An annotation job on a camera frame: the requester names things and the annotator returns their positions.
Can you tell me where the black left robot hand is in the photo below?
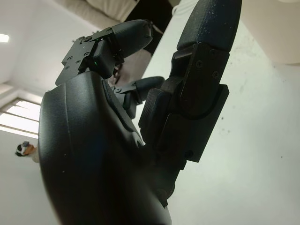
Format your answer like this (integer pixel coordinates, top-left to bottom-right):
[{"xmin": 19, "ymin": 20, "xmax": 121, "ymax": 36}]
[{"xmin": 37, "ymin": 0, "xmax": 242, "ymax": 225}]

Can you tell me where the person wearing white headset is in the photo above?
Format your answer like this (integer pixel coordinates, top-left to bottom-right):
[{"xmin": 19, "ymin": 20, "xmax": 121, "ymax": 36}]
[{"xmin": 15, "ymin": 140, "xmax": 40, "ymax": 164}]

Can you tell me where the cream two-slot toaster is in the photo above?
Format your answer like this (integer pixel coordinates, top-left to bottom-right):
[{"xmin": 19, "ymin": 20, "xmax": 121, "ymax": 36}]
[{"xmin": 240, "ymin": 0, "xmax": 300, "ymax": 67}]

